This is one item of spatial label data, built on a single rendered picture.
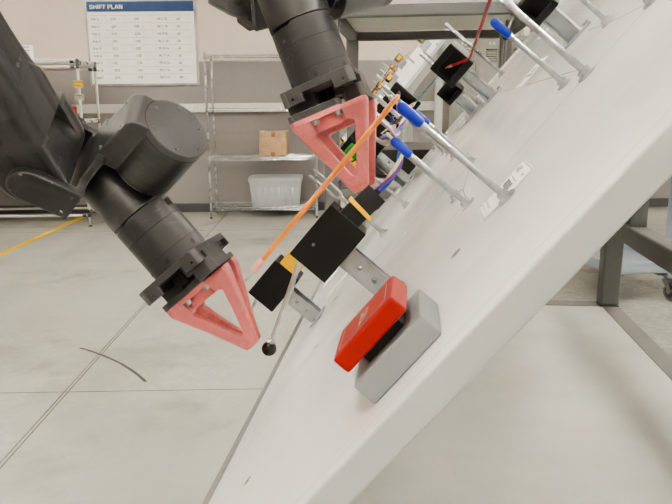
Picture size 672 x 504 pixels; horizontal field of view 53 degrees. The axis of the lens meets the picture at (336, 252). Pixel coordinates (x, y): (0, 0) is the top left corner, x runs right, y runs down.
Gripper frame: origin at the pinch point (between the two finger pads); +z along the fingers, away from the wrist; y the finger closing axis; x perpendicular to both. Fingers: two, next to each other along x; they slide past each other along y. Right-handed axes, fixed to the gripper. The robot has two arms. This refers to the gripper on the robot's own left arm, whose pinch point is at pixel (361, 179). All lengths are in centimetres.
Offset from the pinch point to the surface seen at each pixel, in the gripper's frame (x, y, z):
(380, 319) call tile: -1.6, -25.4, 7.1
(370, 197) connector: -0.6, -3.1, 1.6
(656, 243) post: -35, 59, 29
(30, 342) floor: 233, 260, 19
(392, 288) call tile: -2.5, -23.6, 6.0
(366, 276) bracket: 2.3, -2.9, 8.0
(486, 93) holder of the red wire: -17, 55, -5
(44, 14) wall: 357, 678, -295
